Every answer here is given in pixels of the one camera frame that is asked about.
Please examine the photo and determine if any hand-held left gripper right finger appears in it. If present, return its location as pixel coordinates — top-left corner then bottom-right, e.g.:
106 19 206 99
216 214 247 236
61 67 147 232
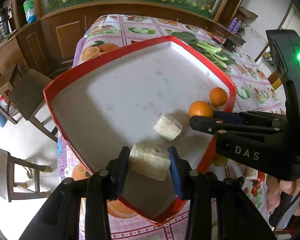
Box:
167 145 277 240

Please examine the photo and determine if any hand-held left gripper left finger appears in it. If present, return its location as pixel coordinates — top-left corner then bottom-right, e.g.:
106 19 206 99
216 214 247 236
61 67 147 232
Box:
19 146 131 240

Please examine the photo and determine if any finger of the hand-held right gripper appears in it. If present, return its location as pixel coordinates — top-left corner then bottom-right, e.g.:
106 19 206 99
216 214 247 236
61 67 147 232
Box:
189 115 281 136
213 110 286 128

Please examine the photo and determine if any orange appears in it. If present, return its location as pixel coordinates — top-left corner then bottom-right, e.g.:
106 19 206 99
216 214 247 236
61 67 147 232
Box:
189 101 214 118
209 87 228 106

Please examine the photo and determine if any red rimmed white tray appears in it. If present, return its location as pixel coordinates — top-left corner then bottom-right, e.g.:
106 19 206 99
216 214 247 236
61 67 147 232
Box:
43 36 237 227

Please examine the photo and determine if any person's right hand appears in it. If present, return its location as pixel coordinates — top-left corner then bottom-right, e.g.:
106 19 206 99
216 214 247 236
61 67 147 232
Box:
266 174 300 217

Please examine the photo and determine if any yellow green fruit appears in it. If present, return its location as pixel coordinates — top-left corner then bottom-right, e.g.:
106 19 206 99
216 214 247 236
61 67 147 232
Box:
212 154 228 167

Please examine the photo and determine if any black device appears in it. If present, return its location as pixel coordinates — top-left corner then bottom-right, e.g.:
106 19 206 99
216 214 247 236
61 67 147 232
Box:
223 37 242 52

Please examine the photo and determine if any leafy green vegetable bunch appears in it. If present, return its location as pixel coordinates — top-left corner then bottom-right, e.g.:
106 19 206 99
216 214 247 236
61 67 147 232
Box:
171 31 237 70

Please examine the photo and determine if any dark wooden chair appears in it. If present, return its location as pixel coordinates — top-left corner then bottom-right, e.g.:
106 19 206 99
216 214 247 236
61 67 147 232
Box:
9 62 59 143
0 144 53 203

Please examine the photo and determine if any fruit and flower printed tablecloth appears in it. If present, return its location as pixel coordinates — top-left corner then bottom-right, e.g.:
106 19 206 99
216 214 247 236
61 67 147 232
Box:
57 14 290 240

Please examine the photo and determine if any wooden cabinet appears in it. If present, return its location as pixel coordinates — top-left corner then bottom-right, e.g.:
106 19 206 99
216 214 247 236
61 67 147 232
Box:
0 0 250 85

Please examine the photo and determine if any green label plastic bottle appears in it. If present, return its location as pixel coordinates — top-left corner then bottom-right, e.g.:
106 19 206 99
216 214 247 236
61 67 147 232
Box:
24 0 37 24

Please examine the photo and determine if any black thermos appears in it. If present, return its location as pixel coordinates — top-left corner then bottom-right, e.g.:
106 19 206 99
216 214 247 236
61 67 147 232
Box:
0 7 12 37

